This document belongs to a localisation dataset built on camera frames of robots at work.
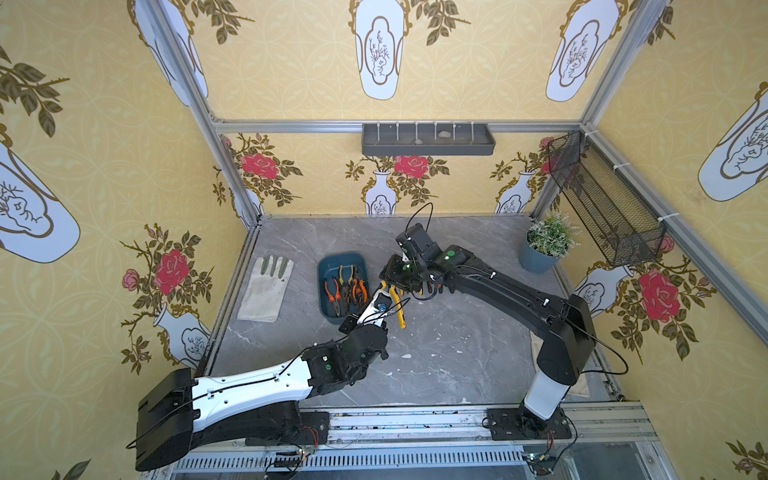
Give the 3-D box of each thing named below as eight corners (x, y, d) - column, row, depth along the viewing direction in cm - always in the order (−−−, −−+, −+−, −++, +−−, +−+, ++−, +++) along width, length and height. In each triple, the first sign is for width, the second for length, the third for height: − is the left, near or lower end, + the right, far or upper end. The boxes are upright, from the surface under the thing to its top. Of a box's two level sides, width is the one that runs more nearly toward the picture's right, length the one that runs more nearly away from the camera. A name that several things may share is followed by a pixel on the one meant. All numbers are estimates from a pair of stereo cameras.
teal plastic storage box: (312, 323, 94) (309, 315, 90) (323, 261, 110) (320, 252, 106) (367, 323, 94) (367, 315, 90) (370, 261, 110) (370, 252, 106)
